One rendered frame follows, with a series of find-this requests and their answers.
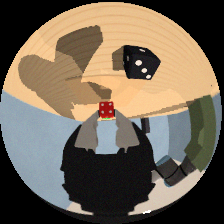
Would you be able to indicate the red die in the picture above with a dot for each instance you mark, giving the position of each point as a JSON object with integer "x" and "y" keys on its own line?
{"x": 106, "y": 109}

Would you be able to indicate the light orange flat mat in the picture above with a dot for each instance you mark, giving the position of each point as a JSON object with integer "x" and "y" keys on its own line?
{"x": 92, "y": 89}

